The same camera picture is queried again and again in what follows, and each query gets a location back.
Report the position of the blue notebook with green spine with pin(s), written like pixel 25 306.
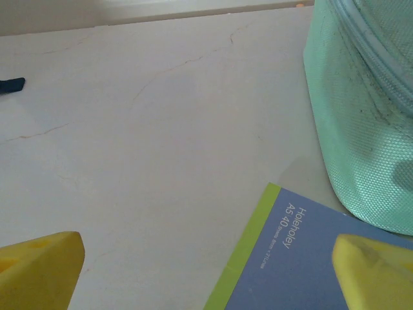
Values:
pixel 290 277

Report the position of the navy blue backpack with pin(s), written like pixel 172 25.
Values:
pixel 11 84

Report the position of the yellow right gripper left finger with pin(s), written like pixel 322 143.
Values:
pixel 38 274

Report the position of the mint green zip case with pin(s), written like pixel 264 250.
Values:
pixel 355 135

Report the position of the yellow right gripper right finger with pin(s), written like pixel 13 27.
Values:
pixel 380 281

